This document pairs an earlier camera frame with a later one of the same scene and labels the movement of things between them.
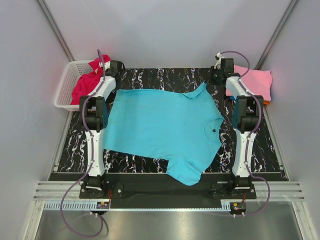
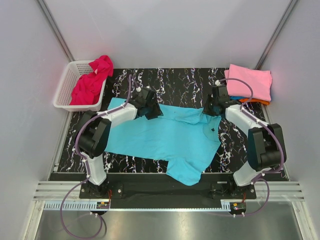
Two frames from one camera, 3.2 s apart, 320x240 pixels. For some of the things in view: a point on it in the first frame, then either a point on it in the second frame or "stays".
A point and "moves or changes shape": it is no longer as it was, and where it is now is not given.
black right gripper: [212, 70] -> [206, 110]
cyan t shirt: [166, 124] moves or changes shape
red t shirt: [84, 83] stays
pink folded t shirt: [256, 82] stays
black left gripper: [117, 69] -> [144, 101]
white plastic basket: [71, 72] stays
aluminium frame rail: [59, 190] stays
